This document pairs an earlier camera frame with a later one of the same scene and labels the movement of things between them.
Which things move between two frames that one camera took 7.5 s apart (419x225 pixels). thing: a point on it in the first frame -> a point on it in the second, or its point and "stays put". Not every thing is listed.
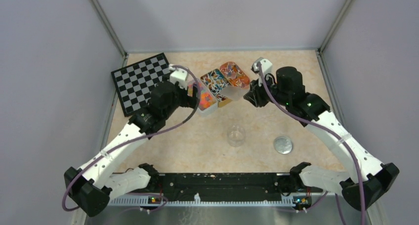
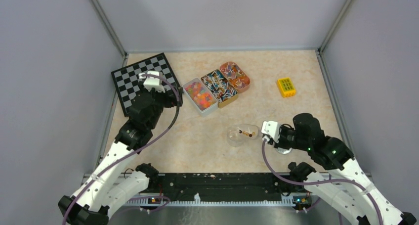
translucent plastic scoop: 235,93 -> 246,131
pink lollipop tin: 235,75 stays put
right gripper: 254,95 -> 282,128
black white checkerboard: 134,83 stays put
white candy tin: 208,104 stays put
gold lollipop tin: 215,81 stays put
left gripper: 188,101 -> 171,101
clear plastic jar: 235,135 stays put
